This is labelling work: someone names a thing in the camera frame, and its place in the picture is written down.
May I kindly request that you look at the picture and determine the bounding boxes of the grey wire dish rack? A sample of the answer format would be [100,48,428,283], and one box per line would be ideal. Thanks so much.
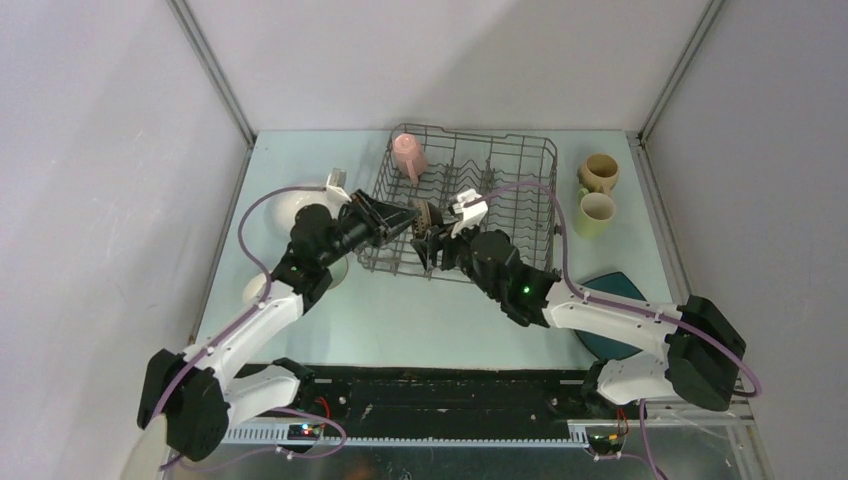
[354,122,563,286]

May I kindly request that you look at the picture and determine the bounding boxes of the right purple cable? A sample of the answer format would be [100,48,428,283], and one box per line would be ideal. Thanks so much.
[463,182,763,480]

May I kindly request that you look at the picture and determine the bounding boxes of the white ceramic plate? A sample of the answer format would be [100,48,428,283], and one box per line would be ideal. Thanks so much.
[266,187,350,237]

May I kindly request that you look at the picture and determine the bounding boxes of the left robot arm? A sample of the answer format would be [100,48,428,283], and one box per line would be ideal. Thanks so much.
[137,190,421,461]

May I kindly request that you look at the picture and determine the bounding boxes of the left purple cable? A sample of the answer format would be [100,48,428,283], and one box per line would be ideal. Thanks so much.
[148,185,349,472]

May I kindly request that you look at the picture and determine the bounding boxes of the tan ceramic mug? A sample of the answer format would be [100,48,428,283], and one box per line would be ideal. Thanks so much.
[577,154,620,196]

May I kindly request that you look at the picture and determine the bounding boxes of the teal square plate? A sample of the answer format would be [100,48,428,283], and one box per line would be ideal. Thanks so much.
[574,271,645,361]

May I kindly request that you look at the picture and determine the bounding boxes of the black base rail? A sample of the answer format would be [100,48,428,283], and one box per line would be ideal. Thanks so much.
[251,360,730,442]

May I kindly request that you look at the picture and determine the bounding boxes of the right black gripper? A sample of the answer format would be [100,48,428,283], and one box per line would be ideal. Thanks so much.
[414,214,502,300]

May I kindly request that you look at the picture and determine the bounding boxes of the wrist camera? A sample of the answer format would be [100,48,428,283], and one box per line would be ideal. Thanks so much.
[325,168,350,205]
[451,189,488,238]

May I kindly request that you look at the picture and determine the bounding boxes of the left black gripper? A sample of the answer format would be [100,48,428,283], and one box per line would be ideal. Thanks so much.
[318,189,421,268]

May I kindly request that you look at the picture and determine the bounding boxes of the purple cable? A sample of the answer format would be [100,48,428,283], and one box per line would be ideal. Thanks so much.
[148,185,349,472]
[463,182,763,480]

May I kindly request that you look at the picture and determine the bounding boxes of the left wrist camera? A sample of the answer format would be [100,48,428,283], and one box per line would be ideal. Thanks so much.
[325,168,350,205]

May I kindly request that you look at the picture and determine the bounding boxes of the brown patterned bowl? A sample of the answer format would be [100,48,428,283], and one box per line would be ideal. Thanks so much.
[411,199,445,239]

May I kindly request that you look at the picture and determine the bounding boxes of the green glazed bowl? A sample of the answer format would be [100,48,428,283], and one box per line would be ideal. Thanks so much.
[328,256,349,290]

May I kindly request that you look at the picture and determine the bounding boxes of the pink ceramic mug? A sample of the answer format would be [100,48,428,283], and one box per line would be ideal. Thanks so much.
[392,133,429,186]

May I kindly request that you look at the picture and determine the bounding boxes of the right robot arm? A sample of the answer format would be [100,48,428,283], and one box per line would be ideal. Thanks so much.
[411,226,746,418]

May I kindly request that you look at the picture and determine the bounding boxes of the light green ceramic mug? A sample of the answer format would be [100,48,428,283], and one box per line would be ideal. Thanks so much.
[575,188,617,239]

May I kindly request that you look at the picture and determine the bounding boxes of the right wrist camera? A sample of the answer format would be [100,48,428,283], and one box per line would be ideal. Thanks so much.
[451,189,488,238]

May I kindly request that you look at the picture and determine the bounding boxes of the small white bowl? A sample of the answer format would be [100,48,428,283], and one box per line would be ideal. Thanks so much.
[242,273,270,307]

